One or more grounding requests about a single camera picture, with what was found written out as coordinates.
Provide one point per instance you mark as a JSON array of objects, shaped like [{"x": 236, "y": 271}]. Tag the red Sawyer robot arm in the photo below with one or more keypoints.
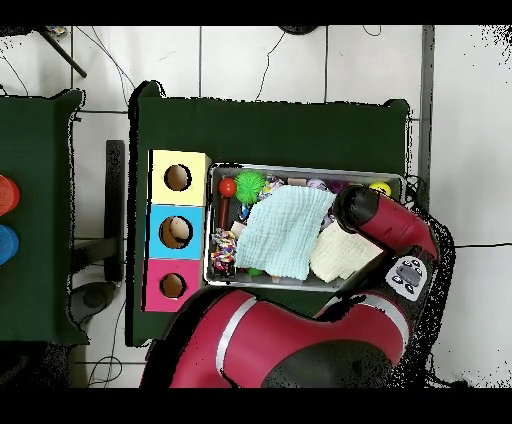
[{"x": 368, "y": 208}]

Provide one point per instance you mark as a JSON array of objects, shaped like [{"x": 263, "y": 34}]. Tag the clear shallow mesh bin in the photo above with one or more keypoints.
[{"x": 272, "y": 285}]

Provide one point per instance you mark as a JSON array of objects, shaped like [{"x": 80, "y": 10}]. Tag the wooden box with three holes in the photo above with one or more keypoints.
[{"x": 176, "y": 216}]

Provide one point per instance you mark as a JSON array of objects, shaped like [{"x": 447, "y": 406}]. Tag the green spiky ball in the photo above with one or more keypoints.
[{"x": 250, "y": 186}]

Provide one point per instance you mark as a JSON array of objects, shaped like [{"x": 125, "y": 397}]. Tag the mint knitted cloth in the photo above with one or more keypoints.
[{"x": 284, "y": 232}]

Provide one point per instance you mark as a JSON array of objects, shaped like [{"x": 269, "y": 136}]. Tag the red maraca rattle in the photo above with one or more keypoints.
[{"x": 227, "y": 187}]

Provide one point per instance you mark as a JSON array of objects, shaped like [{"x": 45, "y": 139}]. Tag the dark green tablecloth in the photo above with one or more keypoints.
[{"x": 280, "y": 136}]

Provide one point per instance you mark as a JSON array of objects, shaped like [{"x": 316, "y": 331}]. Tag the cream knitted cloth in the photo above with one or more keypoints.
[{"x": 340, "y": 254}]

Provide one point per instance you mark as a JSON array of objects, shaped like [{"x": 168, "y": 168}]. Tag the yellow ball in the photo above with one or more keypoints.
[{"x": 381, "y": 189}]

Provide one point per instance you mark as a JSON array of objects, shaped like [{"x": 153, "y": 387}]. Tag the black panel stand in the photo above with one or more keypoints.
[{"x": 115, "y": 200}]

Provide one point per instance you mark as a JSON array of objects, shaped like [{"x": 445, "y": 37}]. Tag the grey round stand base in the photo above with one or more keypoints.
[{"x": 96, "y": 298}]

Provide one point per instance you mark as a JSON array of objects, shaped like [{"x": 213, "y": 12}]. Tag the dark green side cloth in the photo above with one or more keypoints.
[{"x": 40, "y": 160}]

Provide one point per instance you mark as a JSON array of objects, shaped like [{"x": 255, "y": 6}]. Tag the black rod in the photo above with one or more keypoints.
[{"x": 64, "y": 54}]

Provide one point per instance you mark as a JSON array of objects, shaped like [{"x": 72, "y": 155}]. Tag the red round disc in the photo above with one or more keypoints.
[{"x": 7, "y": 195}]

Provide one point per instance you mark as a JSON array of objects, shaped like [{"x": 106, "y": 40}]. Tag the blue round disc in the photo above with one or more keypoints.
[{"x": 6, "y": 245}]

